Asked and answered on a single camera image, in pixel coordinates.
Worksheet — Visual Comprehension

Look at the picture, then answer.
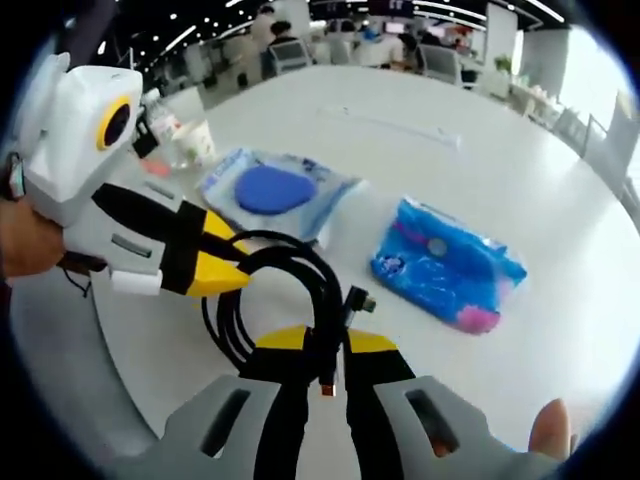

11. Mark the wet wipes packet blue lid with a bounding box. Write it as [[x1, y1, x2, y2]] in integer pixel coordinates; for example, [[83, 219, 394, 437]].
[[198, 146, 370, 247]]

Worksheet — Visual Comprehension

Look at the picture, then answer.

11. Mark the person's left hand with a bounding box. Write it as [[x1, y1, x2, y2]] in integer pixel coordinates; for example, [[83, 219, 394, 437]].
[[0, 202, 67, 279]]

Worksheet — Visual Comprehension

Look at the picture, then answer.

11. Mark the grey office chair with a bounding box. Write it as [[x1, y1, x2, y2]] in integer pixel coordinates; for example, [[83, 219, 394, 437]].
[[416, 43, 465, 85], [266, 39, 315, 80]]

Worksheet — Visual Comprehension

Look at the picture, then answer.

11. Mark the blue tissue packet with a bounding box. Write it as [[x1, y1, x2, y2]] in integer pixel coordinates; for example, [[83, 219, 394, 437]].
[[368, 195, 530, 336]]

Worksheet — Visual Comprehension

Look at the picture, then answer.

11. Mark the white printed paper cup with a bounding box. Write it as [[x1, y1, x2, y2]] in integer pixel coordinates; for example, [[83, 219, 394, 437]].
[[171, 118, 217, 170]]

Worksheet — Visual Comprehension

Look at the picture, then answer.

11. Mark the small red white packet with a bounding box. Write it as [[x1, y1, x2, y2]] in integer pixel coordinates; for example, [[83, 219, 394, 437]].
[[140, 156, 174, 178]]

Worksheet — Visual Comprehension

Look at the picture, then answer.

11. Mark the person's right hand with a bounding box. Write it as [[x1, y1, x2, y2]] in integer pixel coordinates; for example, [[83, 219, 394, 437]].
[[529, 398, 572, 457]]

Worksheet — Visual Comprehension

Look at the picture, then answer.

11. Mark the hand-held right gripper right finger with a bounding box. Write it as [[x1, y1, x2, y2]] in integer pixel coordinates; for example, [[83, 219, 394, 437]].
[[343, 328, 551, 480]]

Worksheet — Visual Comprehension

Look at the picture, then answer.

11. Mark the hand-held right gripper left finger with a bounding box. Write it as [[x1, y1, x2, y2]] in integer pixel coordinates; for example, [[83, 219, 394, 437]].
[[163, 323, 312, 480]]

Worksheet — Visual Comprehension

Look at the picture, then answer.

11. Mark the clear plastic water bottle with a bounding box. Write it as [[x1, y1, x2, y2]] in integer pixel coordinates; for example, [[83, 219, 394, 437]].
[[141, 89, 180, 142]]

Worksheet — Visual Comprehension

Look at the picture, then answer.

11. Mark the black cable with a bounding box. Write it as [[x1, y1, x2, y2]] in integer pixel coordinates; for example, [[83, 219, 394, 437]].
[[201, 228, 380, 400]]

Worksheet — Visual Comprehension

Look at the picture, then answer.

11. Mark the small black device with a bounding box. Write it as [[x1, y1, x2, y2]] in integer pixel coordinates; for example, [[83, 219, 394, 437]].
[[131, 116, 159, 159]]

